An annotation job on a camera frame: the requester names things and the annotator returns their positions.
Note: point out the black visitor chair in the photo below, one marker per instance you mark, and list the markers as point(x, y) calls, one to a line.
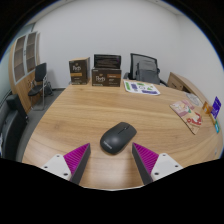
point(40, 74)

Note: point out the wooden side desk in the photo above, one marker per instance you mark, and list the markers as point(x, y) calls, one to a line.
point(181, 83)

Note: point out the black computer mouse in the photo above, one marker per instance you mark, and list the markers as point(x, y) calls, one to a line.
point(117, 137)

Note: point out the grey backpack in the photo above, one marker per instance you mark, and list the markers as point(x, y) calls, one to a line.
point(147, 72)

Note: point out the black sofa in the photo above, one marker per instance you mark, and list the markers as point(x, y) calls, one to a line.
point(11, 126)

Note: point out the small brown cardboard box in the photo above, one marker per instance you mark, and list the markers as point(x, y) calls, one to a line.
point(79, 71)

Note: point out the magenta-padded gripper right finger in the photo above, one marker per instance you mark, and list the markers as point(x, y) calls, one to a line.
point(146, 159)

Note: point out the wooden shelf unit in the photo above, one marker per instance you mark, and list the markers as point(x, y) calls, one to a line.
point(20, 66)

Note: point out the black mesh office chair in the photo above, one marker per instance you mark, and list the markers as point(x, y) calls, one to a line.
point(134, 63)

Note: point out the pink floral mouse pad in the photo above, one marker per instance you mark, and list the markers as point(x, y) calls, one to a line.
point(180, 107)

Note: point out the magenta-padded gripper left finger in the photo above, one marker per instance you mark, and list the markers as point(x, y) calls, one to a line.
point(77, 158)

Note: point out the purple card package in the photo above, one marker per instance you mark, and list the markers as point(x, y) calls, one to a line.
point(216, 107)

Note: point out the large brown open-lid box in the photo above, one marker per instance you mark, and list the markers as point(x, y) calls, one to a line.
point(106, 77)

